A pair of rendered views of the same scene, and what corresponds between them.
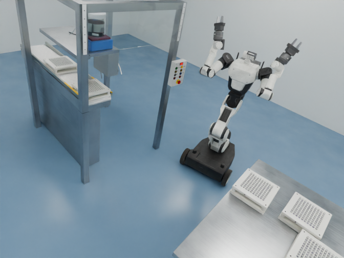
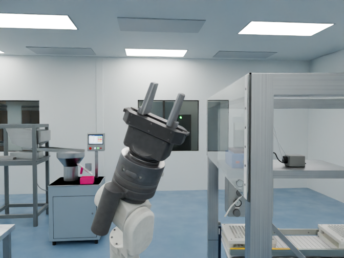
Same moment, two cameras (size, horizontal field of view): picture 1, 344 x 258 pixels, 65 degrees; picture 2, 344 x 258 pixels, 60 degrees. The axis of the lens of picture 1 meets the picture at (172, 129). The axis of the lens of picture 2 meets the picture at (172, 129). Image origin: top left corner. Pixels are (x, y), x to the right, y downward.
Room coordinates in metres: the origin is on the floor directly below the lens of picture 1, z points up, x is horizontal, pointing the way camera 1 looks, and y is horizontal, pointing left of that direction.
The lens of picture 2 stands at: (3.08, -0.54, 1.58)
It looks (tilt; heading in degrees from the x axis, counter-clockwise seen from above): 2 degrees down; 142
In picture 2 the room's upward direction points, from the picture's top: straight up
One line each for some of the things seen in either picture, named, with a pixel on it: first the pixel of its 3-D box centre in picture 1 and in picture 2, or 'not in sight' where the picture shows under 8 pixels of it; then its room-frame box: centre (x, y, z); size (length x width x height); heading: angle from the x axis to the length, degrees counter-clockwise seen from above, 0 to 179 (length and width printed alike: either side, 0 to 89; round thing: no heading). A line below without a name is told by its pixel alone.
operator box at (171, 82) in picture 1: (177, 72); not in sight; (2.59, 0.07, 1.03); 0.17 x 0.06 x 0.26; 142
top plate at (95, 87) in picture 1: (91, 87); (246, 233); (2.06, 0.78, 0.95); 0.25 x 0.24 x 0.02; 142
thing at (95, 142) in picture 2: not in sight; (95, 155); (-0.80, 1.15, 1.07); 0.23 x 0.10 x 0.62; 57
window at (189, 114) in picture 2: not in sight; (168, 125); (-2.19, 3.47, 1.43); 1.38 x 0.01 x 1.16; 57
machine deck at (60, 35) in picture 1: (78, 40); (278, 168); (2.16, 0.92, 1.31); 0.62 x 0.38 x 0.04; 52
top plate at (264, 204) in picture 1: (256, 187); not in sight; (1.31, -0.63, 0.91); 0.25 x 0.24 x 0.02; 148
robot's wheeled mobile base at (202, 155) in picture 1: (215, 150); not in sight; (2.54, -0.56, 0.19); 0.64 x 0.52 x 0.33; 157
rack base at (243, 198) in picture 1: (254, 192); not in sight; (1.31, -0.63, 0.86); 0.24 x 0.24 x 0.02; 58
